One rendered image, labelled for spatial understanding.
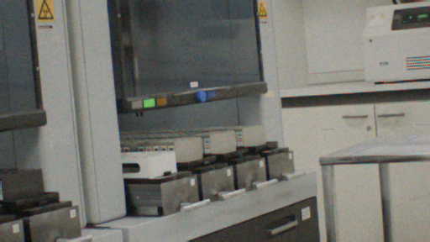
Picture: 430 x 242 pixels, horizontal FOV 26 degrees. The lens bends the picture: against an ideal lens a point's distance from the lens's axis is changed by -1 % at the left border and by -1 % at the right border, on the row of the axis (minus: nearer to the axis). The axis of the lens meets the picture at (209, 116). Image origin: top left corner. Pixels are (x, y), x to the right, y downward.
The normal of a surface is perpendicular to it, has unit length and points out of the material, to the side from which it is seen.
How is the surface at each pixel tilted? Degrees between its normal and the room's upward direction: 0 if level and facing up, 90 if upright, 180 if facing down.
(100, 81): 90
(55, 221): 90
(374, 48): 90
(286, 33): 90
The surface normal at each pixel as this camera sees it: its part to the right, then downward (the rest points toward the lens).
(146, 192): -0.55, 0.09
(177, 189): 0.83, -0.04
